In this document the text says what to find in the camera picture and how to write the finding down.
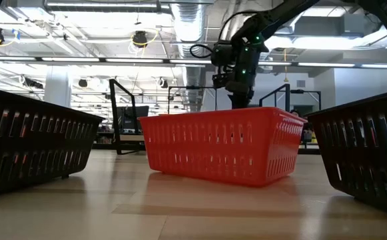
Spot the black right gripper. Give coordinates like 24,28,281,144
212,45,260,109

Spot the red plastic slotted basket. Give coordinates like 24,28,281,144
138,106,309,187

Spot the black plastic slotted basket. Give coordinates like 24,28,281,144
0,85,105,197
304,88,387,217

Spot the black computer monitor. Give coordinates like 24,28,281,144
118,105,150,131

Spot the bright ceiling light panel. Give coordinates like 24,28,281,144
262,35,387,51
301,6,347,18
51,9,177,38

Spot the white building column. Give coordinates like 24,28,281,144
43,65,73,108

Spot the black ceiling box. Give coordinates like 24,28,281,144
23,77,44,90

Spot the yellow hanging cord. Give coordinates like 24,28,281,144
282,48,290,83

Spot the black metal frame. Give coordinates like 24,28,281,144
289,89,322,113

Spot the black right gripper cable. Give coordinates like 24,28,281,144
189,11,268,61

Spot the silver spiral air duct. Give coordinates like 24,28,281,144
170,0,210,114

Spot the long ceiling light rail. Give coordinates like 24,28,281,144
0,55,387,69

